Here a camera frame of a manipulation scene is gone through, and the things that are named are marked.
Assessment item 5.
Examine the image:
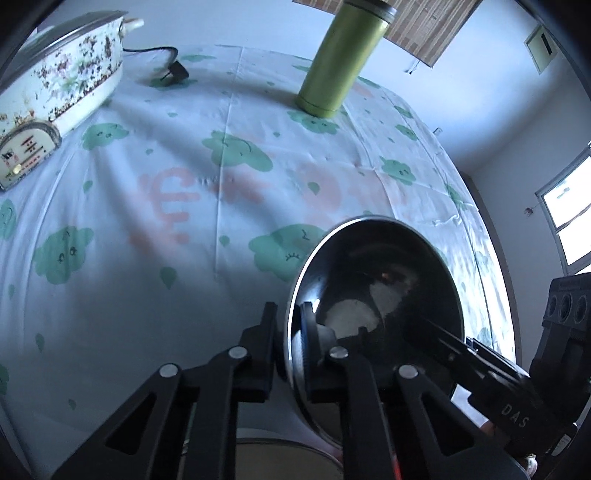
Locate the white enamel bowl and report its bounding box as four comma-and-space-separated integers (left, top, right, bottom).
235, 438, 345, 480

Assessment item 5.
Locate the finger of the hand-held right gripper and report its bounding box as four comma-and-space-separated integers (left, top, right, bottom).
406, 313, 472, 385

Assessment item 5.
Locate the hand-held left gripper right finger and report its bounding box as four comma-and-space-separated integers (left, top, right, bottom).
299, 301, 532, 480

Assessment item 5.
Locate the window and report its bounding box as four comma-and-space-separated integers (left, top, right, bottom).
534, 143, 591, 278

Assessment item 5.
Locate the black power cord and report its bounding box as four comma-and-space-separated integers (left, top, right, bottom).
124, 46, 190, 88

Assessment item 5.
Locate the framed wall panel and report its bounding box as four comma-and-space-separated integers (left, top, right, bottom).
525, 24, 560, 75

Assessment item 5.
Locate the bamboo window blind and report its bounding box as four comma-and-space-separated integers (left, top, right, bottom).
292, 0, 483, 68

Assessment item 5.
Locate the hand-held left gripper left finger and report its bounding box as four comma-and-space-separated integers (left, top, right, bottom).
51, 301, 280, 480

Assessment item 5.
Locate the green thermos bottle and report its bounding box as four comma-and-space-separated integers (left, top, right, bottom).
295, 0, 398, 118

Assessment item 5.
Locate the speckled white electric pot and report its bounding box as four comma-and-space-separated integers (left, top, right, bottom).
0, 16, 145, 192

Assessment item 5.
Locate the glass pot lid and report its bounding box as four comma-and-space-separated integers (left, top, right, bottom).
18, 11, 130, 58

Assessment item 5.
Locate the stainless steel bowl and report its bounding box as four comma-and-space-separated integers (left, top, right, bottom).
284, 215, 465, 446

